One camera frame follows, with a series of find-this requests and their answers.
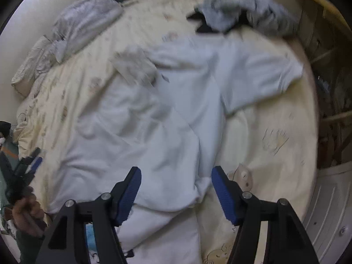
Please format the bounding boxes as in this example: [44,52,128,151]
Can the white cabinet door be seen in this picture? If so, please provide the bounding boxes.
[301,168,352,259]

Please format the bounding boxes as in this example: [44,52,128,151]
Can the yellow cartoon-print bed sheet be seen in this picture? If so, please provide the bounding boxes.
[12,0,319,264]

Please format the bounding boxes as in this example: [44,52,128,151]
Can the grey crumpled quilt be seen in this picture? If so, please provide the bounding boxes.
[51,0,124,64]

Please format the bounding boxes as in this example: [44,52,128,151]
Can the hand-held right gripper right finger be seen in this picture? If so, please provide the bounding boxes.
[211,166,319,264]

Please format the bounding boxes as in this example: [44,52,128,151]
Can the grey shorts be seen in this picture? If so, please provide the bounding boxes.
[202,0,301,37]

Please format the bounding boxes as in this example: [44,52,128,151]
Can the person's left hand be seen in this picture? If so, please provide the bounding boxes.
[12,191,46,237]

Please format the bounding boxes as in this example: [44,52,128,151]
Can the wooden table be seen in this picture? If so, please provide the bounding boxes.
[278,0,352,168]

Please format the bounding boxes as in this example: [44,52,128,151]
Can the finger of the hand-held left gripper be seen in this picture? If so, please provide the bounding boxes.
[27,157,44,172]
[26,147,42,161]

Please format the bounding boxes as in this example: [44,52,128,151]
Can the white printed t-shirt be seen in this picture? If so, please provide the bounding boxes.
[48,34,304,264]

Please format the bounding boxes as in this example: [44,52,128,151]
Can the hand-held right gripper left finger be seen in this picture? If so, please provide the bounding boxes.
[40,166,142,264]

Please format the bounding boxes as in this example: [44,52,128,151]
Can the black cloth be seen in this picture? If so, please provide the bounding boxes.
[186,8,244,34]

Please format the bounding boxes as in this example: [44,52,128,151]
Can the pale patterned pillow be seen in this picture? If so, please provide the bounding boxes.
[11,35,57,97]

